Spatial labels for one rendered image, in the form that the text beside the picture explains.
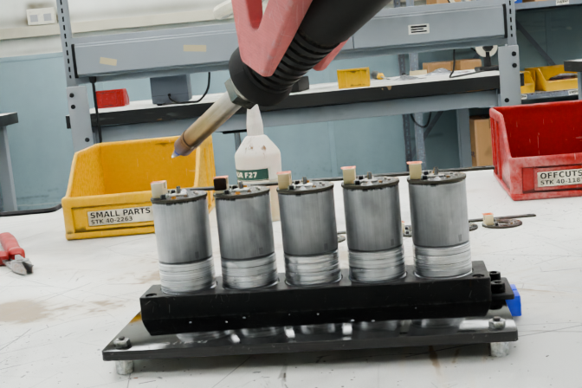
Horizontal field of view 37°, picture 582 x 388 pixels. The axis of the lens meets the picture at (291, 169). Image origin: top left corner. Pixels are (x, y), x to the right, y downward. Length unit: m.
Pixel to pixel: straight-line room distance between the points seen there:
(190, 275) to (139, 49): 2.28
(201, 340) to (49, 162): 4.59
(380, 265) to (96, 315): 0.15
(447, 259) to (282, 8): 0.15
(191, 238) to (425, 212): 0.10
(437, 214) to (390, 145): 4.44
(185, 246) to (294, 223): 0.05
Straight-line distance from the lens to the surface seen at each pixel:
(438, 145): 4.84
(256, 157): 0.62
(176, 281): 0.38
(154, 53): 2.64
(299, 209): 0.36
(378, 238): 0.37
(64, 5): 2.73
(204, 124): 0.34
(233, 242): 0.37
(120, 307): 0.45
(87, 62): 2.67
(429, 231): 0.37
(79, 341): 0.41
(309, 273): 0.37
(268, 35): 0.28
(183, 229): 0.38
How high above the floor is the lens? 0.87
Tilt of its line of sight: 7 degrees down
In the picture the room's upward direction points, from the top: 5 degrees counter-clockwise
